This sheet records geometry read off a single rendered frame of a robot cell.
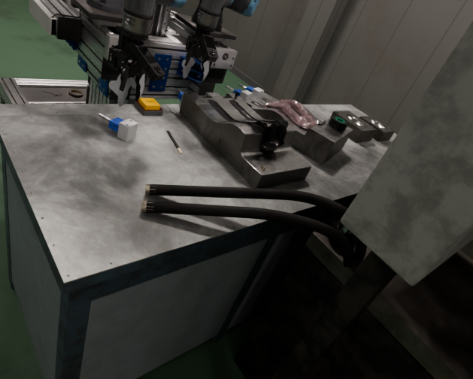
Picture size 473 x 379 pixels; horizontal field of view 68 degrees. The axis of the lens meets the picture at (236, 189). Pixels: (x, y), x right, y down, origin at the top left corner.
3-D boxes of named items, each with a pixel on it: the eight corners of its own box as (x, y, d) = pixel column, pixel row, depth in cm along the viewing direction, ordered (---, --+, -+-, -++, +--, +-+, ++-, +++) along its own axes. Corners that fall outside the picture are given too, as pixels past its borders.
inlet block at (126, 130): (92, 123, 114) (95, 108, 111) (104, 119, 118) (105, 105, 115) (125, 142, 112) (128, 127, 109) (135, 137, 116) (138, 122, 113)
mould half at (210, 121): (178, 112, 141) (186, 80, 134) (228, 111, 158) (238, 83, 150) (255, 189, 115) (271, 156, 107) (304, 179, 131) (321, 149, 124)
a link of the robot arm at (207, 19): (222, 18, 128) (202, 13, 124) (219, 31, 131) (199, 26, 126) (213, 11, 133) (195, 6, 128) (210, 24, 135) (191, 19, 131)
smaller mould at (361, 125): (327, 122, 190) (333, 110, 186) (342, 121, 199) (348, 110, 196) (355, 143, 179) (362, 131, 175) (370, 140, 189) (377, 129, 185)
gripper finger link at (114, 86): (107, 99, 106) (117, 70, 103) (123, 107, 105) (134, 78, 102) (101, 98, 103) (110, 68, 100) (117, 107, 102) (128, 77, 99)
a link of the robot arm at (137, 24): (158, 19, 97) (139, 20, 90) (154, 36, 99) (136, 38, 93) (135, 9, 98) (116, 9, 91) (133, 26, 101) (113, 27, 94)
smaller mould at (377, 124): (354, 125, 201) (359, 116, 198) (365, 124, 209) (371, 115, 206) (377, 141, 192) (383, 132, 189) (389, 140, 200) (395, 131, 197)
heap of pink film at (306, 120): (257, 107, 157) (263, 91, 153) (275, 101, 171) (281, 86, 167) (306, 136, 149) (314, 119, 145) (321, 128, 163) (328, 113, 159)
